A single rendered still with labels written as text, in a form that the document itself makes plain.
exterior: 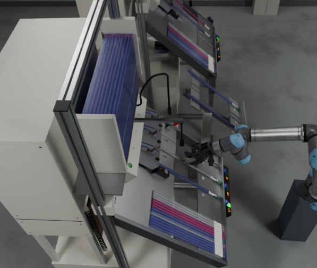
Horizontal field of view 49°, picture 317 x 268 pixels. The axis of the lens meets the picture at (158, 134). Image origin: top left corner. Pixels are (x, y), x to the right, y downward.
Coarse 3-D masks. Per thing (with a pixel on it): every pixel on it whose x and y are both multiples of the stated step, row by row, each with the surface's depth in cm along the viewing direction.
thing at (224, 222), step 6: (222, 162) 219; (222, 168) 216; (222, 174) 212; (222, 180) 210; (222, 186) 207; (222, 192) 205; (222, 198) 202; (222, 204) 200; (222, 210) 198; (222, 216) 196; (222, 222) 194; (228, 258) 180
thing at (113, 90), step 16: (112, 48) 148; (128, 48) 147; (96, 64) 141; (112, 64) 141; (128, 64) 145; (96, 80) 135; (112, 80) 134; (128, 80) 146; (96, 96) 129; (112, 96) 129; (128, 96) 146; (96, 112) 124; (112, 112) 123; (128, 112) 146; (128, 128) 147; (128, 144) 147
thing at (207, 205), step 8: (216, 160) 219; (200, 168) 204; (208, 168) 209; (216, 168) 215; (200, 176) 200; (216, 176) 211; (200, 184) 197; (208, 184) 202; (216, 184) 207; (200, 192) 193; (216, 192) 203; (200, 200) 190; (208, 200) 195; (216, 200) 200; (200, 208) 187; (208, 208) 192; (216, 208) 196; (208, 216) 188; (216, 216) 193; (200, 248) 173; (216, 256) 178
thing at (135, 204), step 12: (168, 132) 199; (168, 144) 194; (168, 156) 189; (144, 168) 173; (132, 180) 163; (144, 180) 169; (156, 180) 174; (168, 180) 180; (132, 192) 160; (144, 192) 165; (168, 192) 176; (120, 204) 152; (132, 204) 157; (144, 204) 162; (132, 216) 154; (144, 216) 158
